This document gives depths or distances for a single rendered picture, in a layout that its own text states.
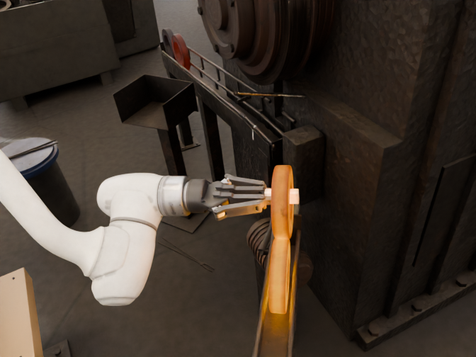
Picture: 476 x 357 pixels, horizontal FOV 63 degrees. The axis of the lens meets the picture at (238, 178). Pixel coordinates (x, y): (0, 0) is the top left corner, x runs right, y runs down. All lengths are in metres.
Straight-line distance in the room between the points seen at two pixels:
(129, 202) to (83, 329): 1.02
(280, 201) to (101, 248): 0.36
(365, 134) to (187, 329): 1.05
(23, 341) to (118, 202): 0.60
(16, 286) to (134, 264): 0.72
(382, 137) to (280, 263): 0.40
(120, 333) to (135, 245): 0.94
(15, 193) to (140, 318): 1.02
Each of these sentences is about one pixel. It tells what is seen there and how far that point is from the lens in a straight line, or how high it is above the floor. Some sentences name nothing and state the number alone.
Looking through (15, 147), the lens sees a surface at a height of 0.43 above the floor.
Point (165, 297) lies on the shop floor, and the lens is 1.75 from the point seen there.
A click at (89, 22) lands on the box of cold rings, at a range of 3.49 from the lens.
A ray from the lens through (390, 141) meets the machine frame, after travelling 0.97.
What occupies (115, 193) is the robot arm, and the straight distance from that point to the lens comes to 0.88.
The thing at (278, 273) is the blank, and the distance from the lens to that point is 0.78.
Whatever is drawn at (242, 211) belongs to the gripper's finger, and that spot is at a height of 0.85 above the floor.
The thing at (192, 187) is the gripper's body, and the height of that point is 0.88.
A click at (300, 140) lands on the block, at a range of 1.08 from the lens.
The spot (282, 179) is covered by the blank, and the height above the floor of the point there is 0.91.
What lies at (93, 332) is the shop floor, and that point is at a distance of 1.77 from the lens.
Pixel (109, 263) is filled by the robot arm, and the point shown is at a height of 0.83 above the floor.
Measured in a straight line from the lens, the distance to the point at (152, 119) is 1.69.
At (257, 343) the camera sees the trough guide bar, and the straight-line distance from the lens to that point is 0.78.
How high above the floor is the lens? 1.40
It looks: 39 degrees down
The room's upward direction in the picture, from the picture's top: 7 degrees counter-clockwise
